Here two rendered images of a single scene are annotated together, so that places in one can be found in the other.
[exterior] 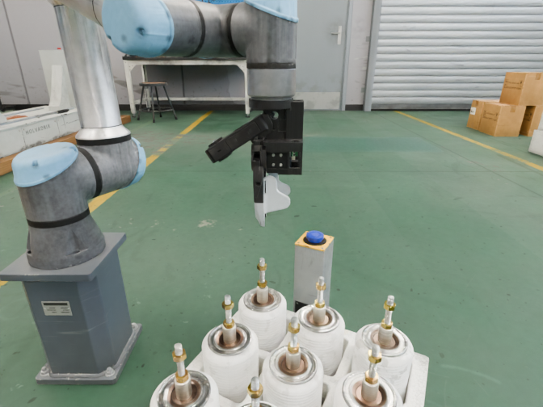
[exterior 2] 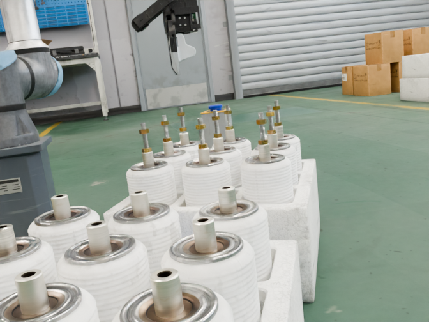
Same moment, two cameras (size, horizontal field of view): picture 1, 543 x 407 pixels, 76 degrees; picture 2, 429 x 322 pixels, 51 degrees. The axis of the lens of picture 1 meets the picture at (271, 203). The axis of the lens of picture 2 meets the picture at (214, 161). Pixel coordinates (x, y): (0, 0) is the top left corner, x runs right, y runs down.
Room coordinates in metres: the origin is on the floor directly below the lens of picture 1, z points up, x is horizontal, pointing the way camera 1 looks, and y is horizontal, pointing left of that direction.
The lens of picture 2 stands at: (-0.55, 0.17, 0.43)
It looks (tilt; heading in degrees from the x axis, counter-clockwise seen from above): 11 degrees down; 349
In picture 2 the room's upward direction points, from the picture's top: 7 degrees counter-clockwise
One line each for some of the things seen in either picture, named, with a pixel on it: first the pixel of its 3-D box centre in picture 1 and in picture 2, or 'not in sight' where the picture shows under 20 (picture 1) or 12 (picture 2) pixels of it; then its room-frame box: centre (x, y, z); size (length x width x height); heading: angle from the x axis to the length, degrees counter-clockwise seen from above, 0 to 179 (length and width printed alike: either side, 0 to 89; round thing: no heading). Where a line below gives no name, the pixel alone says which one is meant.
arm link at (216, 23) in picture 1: (209, 31); not in sight; (0.60, 0.10, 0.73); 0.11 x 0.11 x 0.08; 60
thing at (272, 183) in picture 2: not in sight; (269, 205); (0.25, -0.09, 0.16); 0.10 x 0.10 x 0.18
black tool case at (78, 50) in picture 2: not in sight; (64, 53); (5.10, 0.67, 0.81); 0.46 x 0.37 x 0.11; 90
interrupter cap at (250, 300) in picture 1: (262, 300); (185, 144); (0.57, 0.02, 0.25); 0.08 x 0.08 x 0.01
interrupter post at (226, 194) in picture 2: not in sight; (227, 200); (-0.01, 0.05, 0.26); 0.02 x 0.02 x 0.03
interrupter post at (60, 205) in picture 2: not in sight; (61, 207); (0.09, 0.27, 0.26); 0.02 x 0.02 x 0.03
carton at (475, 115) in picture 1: (488, 115); (359, 79); (3.94, -2.41, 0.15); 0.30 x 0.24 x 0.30; 89
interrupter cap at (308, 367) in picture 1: (292, 363); (219, 151); (0.41, -0.03, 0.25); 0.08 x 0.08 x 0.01
